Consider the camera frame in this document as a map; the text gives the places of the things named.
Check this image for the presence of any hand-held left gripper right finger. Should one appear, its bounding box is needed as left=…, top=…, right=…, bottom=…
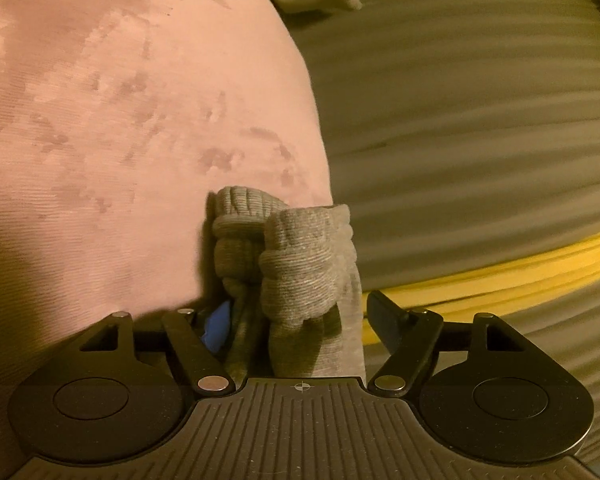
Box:
left=366, top=290, right=527, bottom=397

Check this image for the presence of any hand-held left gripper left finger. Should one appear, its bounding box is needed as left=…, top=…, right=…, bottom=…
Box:
left=78, top=301, right=237, bottom=397

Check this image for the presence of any grey sock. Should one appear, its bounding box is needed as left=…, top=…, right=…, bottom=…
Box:
left=207, top=186, right=369, bottom=380

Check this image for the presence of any yellow curtain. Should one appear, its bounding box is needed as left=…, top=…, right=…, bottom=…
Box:
left=362, top=224, right=600, bottom=347

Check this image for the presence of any grey curtain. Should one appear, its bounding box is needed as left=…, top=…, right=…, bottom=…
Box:
left=430, top=280, right=600, bottom=471

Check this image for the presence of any pink bed sheet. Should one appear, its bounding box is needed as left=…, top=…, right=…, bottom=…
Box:
left=0, top=0, right=333, bottom=480

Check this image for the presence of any grey and yellow striped blanket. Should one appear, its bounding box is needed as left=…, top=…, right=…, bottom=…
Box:
left=240, top=0, right=600, bottom=286

